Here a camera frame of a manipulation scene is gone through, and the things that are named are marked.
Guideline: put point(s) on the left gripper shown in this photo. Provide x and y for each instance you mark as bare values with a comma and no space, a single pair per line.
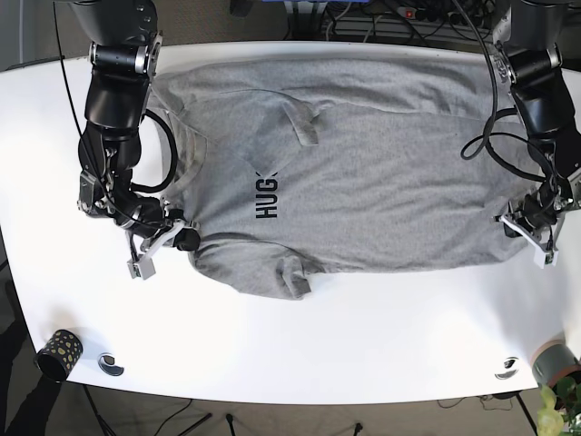
538,224

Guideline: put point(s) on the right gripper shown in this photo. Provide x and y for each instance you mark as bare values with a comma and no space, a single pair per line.
185,239

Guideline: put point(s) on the grey T-shirt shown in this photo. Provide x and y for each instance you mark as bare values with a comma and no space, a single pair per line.
296,167

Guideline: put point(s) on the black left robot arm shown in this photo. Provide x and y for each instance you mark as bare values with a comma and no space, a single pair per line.
528,57

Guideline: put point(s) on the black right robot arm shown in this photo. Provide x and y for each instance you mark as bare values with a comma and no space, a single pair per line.
124,51

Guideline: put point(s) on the grey plant pot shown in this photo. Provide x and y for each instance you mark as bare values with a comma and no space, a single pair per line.
554,361

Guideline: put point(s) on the right silver table grommet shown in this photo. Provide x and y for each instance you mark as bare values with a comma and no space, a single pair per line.
508,368

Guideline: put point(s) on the silver table grommet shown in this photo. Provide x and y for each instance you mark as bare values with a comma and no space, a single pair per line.
508,368
107,363

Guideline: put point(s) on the left silver table grommet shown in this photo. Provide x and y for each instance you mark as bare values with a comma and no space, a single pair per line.
107,363

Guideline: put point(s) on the green potted plant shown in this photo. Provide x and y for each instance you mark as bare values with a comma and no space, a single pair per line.
560,413

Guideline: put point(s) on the black dotted cup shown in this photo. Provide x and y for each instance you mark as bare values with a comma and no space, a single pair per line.
58,357

